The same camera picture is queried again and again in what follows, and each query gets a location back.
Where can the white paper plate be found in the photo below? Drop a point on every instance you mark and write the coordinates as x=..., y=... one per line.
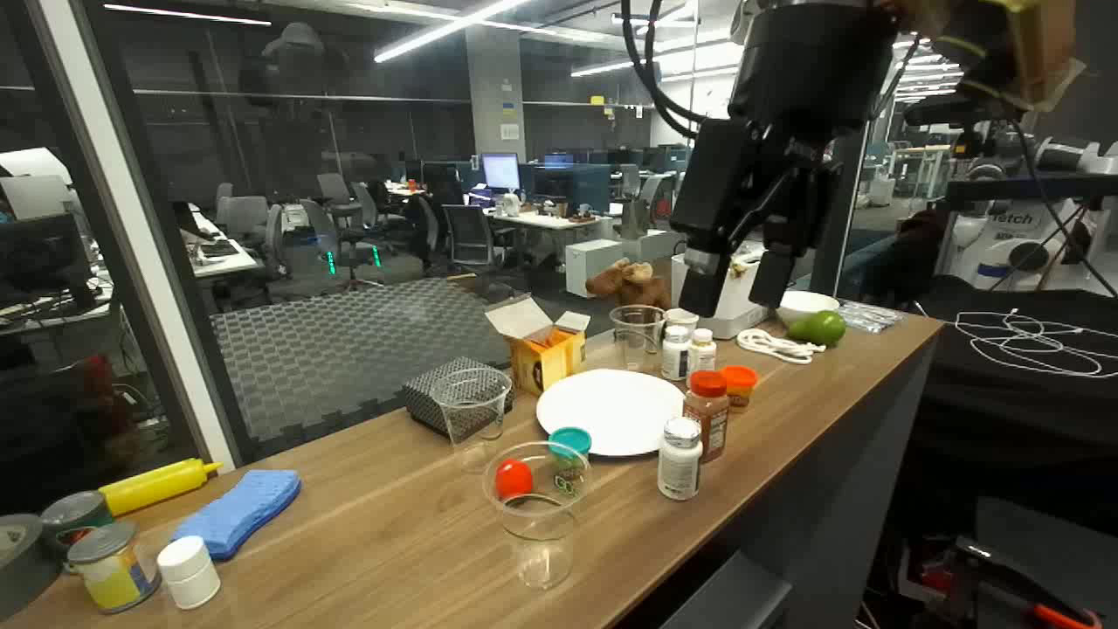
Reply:
x=613, y=410

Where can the white pill bottle blue label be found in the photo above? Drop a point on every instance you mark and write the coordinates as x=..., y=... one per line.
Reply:
x=678, y=465
x=674, y=353

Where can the brown moose plush toy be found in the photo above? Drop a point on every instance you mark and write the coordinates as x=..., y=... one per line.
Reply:
x=630, y=281

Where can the ceiling light strip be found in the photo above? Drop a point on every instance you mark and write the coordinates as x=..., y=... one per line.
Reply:
x=450, y=29

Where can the white plastic bin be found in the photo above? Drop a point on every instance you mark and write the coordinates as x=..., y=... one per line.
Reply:
x=743, y=297

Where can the black equipment rig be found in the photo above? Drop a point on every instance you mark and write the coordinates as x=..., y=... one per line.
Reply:
x=1026, y=188

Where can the green tin can grey lid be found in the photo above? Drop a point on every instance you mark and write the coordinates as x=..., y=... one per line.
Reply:
x=72, y=517

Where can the dark foam floor mat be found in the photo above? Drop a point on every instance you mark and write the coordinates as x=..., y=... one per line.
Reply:
x=338, y=351

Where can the blue cloth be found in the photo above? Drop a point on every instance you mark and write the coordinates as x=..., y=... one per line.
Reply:
x=240, y=511

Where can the white bowl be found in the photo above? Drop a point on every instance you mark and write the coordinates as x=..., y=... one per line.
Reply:
x=806, y=300

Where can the orange red tool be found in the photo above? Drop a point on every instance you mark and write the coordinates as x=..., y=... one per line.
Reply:
x=1052, y=614

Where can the small white lidded container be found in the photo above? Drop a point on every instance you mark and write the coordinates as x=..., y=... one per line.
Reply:
x=190, y=575

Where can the white low cabinet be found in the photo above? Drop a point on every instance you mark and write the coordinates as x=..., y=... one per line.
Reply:
x=591, y=266

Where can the white window frame post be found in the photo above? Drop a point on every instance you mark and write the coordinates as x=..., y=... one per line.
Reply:
x=126, y=232

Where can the grey duct tape roll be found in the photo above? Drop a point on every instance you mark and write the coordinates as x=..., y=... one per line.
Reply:
x=19, y=561

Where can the small red round object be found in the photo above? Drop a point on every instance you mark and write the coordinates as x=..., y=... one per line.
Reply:
x=514, y=481

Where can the grey patterned box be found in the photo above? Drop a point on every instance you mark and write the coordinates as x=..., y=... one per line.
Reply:
x=423, y=402

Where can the orange-capped brown spice bottle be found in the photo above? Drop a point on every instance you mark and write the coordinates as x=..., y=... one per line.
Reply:
x=706, y=412

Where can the black cloth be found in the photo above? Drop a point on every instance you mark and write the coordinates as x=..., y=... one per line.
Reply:
x=1014, y=405

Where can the white paper cup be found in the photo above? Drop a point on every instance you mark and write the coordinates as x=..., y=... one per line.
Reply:
x=678, y=314

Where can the green avocado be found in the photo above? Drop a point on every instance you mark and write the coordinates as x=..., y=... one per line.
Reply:
x=821, y=331

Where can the yellow-labelled tin can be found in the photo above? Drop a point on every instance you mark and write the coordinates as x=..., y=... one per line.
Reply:
x=111, y=571

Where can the yellow open tea box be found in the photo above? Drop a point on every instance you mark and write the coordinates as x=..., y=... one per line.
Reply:
x=543, y=351

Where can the black office chair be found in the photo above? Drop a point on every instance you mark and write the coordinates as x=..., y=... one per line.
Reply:
x=473, y=239

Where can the lit computer monitor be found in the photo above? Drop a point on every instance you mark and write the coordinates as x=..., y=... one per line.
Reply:
x=501, y=172

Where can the clear plastic packet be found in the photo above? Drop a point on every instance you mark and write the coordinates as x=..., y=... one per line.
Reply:
x=869, y=314

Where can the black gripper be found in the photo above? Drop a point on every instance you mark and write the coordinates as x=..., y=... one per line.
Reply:
x=806, y=56

